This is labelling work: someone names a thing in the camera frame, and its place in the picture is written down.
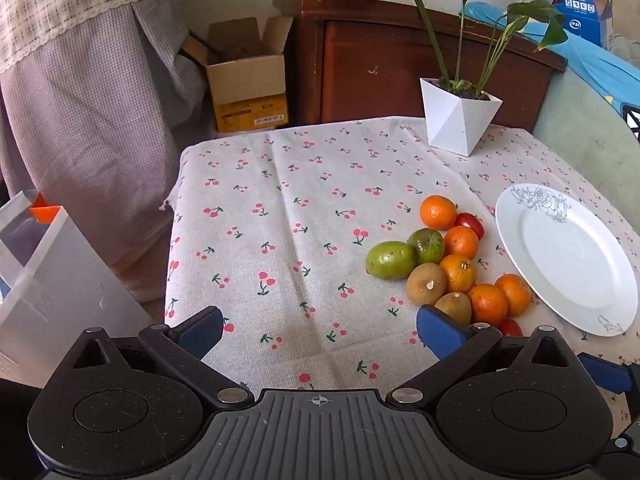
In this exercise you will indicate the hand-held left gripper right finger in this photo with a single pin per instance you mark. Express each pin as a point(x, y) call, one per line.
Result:
point(440, 332)

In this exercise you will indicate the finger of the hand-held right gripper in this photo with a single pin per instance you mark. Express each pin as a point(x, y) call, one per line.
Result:
point(627, 440)
point(607, 375)

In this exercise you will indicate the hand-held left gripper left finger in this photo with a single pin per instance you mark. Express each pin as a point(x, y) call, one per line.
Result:
point(202, 331)

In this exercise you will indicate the brown kiwi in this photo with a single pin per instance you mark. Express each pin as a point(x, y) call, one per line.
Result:
point(426, 284)
point(454, 307)

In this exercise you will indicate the tangerine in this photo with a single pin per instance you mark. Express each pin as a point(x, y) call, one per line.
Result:
point(461, 242)
point(515, 294)
point(458, 274)
point(487, 304)
point(438, 211)

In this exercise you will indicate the red cherry tomato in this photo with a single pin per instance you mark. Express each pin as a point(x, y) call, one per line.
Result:
point(472, 225)
point(510, 328)

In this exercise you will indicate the green round fruit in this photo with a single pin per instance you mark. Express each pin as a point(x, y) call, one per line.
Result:
point(426, 246)
point(390, 260)

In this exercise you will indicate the white plate with line drawing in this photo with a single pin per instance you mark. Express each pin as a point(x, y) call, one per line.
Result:
point(565, 260)

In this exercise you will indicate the translucent plastic container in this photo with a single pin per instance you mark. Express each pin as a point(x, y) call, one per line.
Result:
point(60, 300)

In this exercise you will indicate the cherry print tablecloth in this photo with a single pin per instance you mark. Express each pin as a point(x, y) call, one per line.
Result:
point(300, 210)

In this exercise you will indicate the orange plastic piece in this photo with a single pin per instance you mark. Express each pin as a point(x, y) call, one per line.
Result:
point(44, 211)

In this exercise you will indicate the white faceted plant pot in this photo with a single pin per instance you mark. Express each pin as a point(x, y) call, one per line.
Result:
point(450, 120)

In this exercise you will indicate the lilac checked curtain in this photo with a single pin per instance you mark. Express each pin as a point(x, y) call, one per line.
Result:
point(85, 135)

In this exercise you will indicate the open cardboard box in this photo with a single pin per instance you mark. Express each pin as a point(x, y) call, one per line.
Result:
point(245, 85)

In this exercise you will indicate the dark wooden cabinet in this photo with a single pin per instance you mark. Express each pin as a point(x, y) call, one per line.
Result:
point(360, 70)

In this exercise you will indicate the blue blanket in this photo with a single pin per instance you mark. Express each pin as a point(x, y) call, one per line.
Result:
point(600, 70)

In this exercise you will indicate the blue cardboard box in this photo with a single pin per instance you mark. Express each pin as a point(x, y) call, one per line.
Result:
point(582, 15)

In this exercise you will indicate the beige plaid lace-trimmed cloth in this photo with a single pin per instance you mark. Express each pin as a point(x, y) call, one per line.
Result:
point(75, 5)

